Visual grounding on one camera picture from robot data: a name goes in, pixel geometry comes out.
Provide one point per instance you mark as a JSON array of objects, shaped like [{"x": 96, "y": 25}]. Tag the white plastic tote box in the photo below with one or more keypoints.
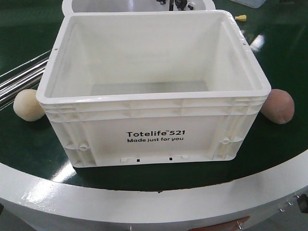
[{"x": 139, "y": 88}]

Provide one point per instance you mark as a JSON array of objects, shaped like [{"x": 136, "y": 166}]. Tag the brown soft ball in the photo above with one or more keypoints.
[{"x": 279, "y": 107}]

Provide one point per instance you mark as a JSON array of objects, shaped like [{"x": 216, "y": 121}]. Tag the cream soft ball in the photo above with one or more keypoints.
[{"x": 27, "y": 107}]

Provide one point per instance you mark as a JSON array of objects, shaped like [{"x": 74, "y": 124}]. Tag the black machine parts on hub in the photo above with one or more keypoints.
[{"x": 176, "y": 5}]

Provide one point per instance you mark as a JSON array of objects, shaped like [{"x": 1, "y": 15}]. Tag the yellow plastic nozzle piece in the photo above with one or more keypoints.
[{"x": 241, "y": 18}]

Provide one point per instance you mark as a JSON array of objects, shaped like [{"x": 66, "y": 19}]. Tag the red label on rim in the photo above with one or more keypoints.
[{"x": 235, "y": 225}]

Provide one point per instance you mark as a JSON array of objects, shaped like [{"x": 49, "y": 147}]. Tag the white inner conveyor hub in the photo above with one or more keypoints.
[{"x": 70, "y": 7}]

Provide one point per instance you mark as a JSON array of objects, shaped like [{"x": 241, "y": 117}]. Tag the white curved conveyor rim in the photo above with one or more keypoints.
[{"x": 53, "y": 206}]

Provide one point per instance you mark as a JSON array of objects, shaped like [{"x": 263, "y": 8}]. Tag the clear plastic container corner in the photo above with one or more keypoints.
[{"x": 250, "y": 3}]

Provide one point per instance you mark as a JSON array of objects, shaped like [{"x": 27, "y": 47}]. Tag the chrome metal rail bars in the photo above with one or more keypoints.
[{"x": 24, "y": 76}]

